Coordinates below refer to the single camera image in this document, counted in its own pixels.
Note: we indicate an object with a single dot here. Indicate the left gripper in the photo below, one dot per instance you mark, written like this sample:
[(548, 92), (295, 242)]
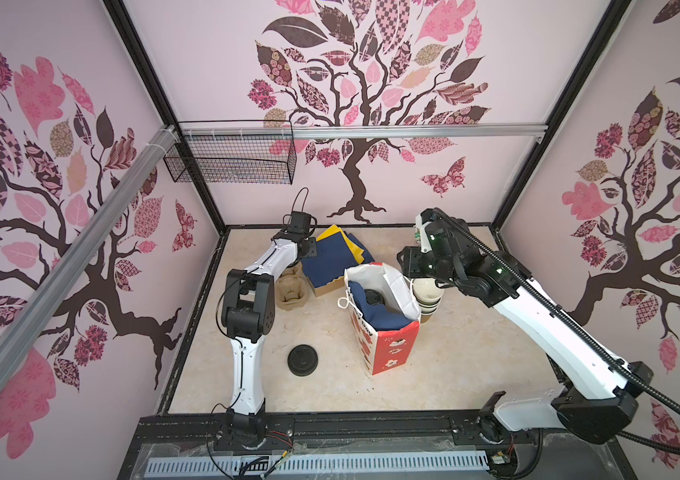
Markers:
[(310, 247)]

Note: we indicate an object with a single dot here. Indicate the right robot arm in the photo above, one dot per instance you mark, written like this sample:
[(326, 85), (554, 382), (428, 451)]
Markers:
[(597, 400)]

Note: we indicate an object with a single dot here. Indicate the aluminium rail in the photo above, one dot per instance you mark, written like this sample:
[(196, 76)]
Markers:
[(353, 132), (21, 335)]

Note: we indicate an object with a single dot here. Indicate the single navy napkin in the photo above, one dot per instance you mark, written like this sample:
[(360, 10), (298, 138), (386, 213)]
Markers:
[(378, 316)]

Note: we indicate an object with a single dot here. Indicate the stack of black lids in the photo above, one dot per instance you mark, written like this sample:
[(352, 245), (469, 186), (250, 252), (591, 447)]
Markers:
[(302, 360)]

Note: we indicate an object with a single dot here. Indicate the navy napkin stack box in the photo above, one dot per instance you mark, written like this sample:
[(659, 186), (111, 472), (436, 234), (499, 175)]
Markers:
[(336, 251)]

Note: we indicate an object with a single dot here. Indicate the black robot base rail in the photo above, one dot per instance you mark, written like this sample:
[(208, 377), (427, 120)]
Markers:
[(535, 454)]

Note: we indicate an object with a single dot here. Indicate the aluminium rail back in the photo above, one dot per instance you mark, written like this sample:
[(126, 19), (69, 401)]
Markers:
[(353, 132)]

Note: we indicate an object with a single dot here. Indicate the black wire basket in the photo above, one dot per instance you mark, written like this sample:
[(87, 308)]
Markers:
[(234, 151)]

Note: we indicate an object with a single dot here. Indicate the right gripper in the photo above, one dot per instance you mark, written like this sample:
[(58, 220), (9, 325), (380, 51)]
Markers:
[(408, 260)]

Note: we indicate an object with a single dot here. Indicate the white red paper bag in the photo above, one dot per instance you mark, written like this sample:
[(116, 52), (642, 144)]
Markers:
[(383, 351)]

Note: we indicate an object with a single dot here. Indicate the aluminium rail left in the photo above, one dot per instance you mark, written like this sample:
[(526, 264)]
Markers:
[(21, 335)]

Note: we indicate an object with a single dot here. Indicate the white cable duct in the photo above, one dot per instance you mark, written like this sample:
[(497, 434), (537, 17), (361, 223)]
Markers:
[(310, 466)]

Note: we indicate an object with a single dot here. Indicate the stack of paper cups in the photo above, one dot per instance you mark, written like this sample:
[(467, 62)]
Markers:
[(428, 296)]

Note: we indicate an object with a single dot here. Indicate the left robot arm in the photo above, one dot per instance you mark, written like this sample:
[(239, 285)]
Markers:
[(246, 316)]

